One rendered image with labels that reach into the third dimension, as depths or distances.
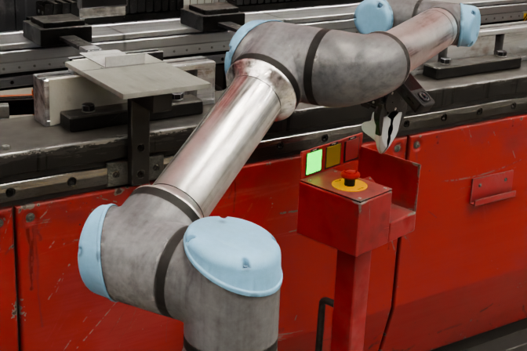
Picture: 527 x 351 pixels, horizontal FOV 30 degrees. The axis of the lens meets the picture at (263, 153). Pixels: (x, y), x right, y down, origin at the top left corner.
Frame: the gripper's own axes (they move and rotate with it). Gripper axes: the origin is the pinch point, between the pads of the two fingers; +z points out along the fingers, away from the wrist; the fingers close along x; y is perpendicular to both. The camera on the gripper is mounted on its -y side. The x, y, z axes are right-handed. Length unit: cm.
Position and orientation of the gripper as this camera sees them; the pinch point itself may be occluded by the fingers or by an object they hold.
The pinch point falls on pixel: (385, 148)
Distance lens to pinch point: 203.3
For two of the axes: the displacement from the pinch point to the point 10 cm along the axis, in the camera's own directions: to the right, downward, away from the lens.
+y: -7.1, -3.4, 6.1
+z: -1.0, 9.2, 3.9
